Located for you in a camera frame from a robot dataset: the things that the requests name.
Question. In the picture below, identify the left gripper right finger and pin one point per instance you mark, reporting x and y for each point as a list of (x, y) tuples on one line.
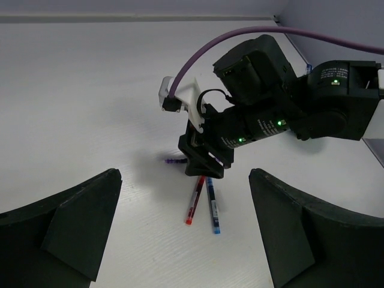
[(312, 243)]

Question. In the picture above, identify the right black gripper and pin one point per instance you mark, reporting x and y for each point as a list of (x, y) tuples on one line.
[(209, 146)]

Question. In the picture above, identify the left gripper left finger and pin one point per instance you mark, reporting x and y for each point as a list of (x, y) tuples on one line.
[(59, 241)]

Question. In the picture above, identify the dark blue pen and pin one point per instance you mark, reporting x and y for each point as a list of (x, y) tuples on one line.
[(176, 160)]

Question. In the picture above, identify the red pen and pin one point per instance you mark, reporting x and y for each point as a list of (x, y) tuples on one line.
[(194, 200)]

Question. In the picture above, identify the blue pen with clip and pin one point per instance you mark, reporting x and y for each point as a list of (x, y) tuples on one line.
[(213, 206)]

